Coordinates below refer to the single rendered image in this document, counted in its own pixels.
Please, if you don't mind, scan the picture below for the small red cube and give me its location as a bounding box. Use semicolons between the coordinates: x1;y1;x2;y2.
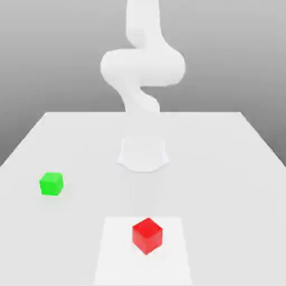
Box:
132;217;163;255

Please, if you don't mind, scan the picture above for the small green cube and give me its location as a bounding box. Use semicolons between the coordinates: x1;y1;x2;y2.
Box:
39;171;64;196

